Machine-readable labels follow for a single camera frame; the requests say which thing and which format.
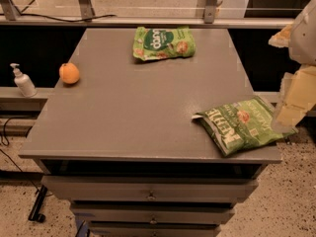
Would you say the bottom grey drawer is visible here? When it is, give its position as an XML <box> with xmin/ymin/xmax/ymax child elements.
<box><xmin>89</xmin><ymin>223</ymin><xmax>220</xmax><ymax>237</ymax></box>

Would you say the green Kettle jalapeno chip bag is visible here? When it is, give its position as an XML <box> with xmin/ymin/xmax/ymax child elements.
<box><xmin>192</xmin><ymin>96</ymin><xmax>298</xmax><ymax>156</ymax></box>

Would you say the white pump dispenser bottle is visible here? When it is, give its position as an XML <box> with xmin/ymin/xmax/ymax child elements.
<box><xmin>10</xmin><ymin>63</ymin><xmax>37</xmax><ymax>98</ymax></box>

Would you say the middle grey drawer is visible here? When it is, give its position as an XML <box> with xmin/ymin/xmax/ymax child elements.
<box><xmin>70</xmin><ymin>203</ymin><xmax>235</xmax><ymax>224</ymax></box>

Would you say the grey drawer cabinet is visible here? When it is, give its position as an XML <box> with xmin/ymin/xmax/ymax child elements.
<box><xmin>18</xmin><ymin>28</ymin><xmax>283</xmax><ymax>237</ymax></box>

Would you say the metal window frame rail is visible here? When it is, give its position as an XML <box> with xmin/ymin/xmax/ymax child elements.
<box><xmin>0</xmin><ymin>0</ymin><xmax>293</xmax><ymax>29</ymax></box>

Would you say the black cable on floor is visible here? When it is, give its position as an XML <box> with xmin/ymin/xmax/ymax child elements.
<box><xmin>0</xmin><ymin>116</ymin><xmax>40</xmax><ymax>194</ymax></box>

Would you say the top grey drawer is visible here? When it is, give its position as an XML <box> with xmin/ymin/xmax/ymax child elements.
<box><xmin>41</xmin><ymin>176</ymin><xmax>258</xmax><ymax>203</ymax></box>

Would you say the grey drawer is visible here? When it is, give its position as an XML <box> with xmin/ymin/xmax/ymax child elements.
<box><xmin>89</xmin><ymin>223</ymin><xmax>220</xmax><ymax>237</ymax></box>
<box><xmin>41</xmin><ymin>176</ymin><xmax>258</xmax><ymax>203</ymax></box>
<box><xmin>70</xmin><ymin>203</ymin><xmax>235</xmax><ymax>224</ymax></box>

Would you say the black cable on ledge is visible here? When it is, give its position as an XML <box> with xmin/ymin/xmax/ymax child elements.
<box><xmin>19</xmin><ymin>13</ymin><xmax>118</xmax><ymax>23</ymax></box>

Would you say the orange fruit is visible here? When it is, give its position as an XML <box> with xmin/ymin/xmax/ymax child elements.
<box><xmin>59</xmin><ymin>63</ymin><xmax>80</xmax><ymax>84</ymax></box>

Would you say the green popcorn snack bag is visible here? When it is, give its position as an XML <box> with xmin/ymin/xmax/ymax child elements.
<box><xmin>132</xmin><ymin>27</ymin><xmax>196</xmax><ymax>61</ymax></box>

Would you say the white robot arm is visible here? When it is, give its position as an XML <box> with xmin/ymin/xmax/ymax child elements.
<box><xmin>269</xmin><ymin>0</ymin><xmax>316</xmax><ymax>133</ymax></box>

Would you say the black table leg foot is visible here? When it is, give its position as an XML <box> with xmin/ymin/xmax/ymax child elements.
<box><xmin>28</xmin><ymin>186</ymin><xmax>47</xmax><ymax>223</ymax></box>

